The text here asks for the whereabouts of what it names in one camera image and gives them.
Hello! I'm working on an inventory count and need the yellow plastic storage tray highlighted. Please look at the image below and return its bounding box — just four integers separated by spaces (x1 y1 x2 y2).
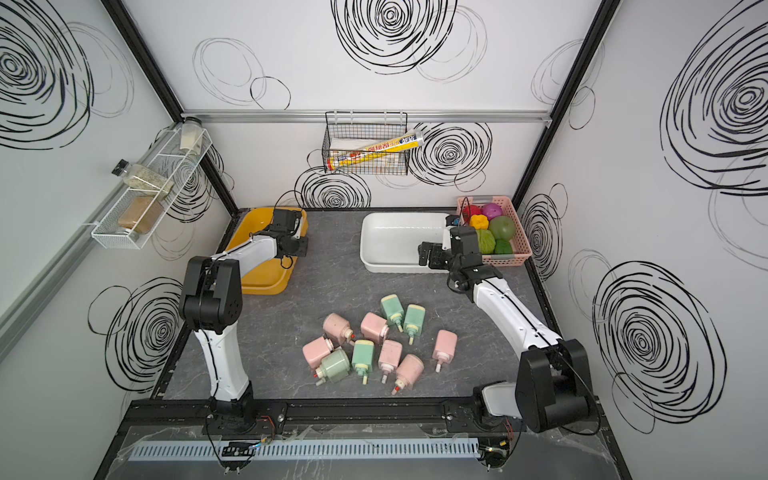
216 207 308 296

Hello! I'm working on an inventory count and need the white plastic storage tray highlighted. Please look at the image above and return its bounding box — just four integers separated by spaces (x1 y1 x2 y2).
360 212 448 274

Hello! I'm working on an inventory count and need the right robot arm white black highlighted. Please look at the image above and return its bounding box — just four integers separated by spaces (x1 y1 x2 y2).
417 226 596 433

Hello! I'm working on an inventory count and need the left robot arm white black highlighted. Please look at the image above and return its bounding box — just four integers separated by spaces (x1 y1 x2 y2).
179 208 308 425

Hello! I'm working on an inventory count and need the yellow red foil roll box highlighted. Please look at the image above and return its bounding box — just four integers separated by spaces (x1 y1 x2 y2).
325 130 423 171

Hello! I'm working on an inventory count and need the yellow toy pepper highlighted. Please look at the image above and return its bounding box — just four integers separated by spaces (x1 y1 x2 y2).
469 214 489 230

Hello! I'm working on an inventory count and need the green toy apple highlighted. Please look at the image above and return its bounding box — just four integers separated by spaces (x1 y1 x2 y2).
488 215 517 241

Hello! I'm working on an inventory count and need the red toy pepper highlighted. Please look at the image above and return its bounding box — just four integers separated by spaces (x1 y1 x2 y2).
462 204 483 223

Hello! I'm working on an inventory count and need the pink perforated plastic basket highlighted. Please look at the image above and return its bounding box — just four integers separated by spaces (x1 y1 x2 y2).
456 196 532 267

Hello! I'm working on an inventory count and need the purple toy vegetable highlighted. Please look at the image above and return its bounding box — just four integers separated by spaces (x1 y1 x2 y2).
481 203 504 221

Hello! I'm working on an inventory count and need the glass jar on shelf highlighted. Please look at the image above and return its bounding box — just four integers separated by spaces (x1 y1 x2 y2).
179 117 203 154

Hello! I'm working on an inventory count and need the clear bottle on shelf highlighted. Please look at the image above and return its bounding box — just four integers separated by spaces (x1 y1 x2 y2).
111 160 175 198

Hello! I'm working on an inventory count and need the black wire wall basket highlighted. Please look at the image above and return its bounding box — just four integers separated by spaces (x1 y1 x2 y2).
321 110 410 176

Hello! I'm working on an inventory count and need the aluminium wall rail back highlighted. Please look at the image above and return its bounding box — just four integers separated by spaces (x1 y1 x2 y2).
173 109 551 124

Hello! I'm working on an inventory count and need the aluminium wall rail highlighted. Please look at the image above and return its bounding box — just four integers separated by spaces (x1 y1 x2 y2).
0 179 133 361
173 109 551 124

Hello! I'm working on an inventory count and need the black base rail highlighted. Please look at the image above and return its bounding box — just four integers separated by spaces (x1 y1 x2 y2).
118 396 527 439

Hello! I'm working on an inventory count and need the white wire wall shelf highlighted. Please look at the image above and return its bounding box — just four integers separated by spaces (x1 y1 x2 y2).
91 122 213 250

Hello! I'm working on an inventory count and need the aluminium wall rail left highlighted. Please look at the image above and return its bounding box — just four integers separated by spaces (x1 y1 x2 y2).
0 179 133 361

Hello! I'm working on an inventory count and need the white slotted cable duct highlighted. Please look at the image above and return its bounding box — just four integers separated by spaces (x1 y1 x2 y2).
127 438 480 462

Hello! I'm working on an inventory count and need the black corner frame post left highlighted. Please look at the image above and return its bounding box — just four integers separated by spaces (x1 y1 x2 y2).
100 0 239 217

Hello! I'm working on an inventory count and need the black corner frame post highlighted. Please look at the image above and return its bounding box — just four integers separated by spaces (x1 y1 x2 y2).
509 0 622 208
100 0 239 217

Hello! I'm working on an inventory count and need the black corner frame post right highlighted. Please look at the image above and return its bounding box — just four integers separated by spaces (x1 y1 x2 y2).
509 0 622 208

